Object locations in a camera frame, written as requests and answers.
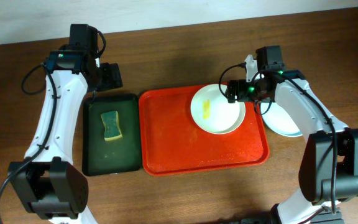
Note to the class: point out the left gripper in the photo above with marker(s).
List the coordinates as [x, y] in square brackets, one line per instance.
[111, 76]

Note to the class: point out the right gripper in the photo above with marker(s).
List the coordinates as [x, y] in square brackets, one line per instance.
[232, 91]

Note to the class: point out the light blue plate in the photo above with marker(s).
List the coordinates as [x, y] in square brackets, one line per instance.
[279, 121]

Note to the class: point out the green and yellow sponge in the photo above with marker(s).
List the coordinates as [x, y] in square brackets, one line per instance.
[110, 122]

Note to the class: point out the cream white plate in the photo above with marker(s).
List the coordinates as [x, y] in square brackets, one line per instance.
[212, 112]

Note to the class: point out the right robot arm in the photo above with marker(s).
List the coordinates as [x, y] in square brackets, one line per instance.
[328, 174]

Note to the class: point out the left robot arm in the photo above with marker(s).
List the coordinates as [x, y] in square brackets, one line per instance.
[46, 182]

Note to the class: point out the dark green plastic tray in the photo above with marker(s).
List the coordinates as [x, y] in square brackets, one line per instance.
[113, 156]

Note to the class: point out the red plastic tray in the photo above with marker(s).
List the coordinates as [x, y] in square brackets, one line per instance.
[172, 143]

